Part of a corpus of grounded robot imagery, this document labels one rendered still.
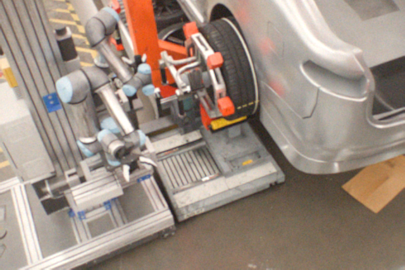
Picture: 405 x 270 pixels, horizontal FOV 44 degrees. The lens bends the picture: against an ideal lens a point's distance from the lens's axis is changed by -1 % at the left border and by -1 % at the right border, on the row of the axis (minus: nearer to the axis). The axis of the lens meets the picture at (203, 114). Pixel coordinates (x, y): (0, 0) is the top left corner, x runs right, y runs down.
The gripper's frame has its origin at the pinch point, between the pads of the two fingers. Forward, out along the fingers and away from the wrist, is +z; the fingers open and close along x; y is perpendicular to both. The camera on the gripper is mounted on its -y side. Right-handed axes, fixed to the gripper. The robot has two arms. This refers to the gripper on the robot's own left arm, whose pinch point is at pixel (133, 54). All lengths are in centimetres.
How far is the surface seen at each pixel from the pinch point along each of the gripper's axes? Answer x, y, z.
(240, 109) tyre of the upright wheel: 52, 9, -58
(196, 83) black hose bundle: 26, -7, -45
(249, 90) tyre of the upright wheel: 56, -5, -57
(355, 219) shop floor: 123, 74, -120
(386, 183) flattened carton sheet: 158, 68, -104
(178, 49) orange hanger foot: 41, 19, 23
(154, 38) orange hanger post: 19.7, 1.6, 15.7
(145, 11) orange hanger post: 12.6, -20.9, 16.8
